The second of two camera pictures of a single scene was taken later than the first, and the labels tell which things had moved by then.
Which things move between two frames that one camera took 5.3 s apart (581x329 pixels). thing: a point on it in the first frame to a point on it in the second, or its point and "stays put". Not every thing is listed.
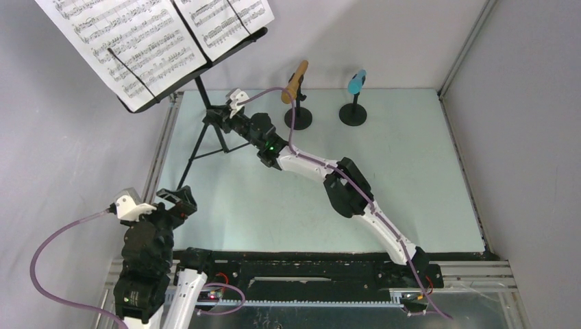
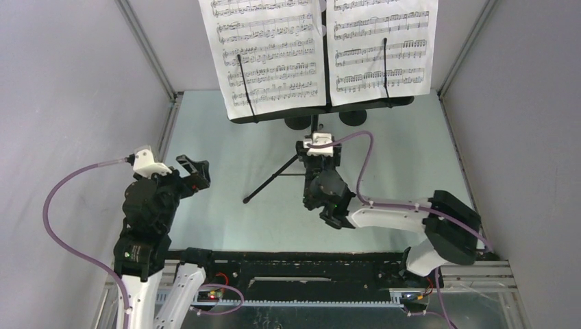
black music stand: [209, 141] to [315, 112]
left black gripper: [176, 196] to [199, 179]
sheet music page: [137, 46] to [281, 45]
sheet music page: [218, 24] to [355, 30]
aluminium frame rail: [459, 277] stays put
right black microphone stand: [353, 114] stays put
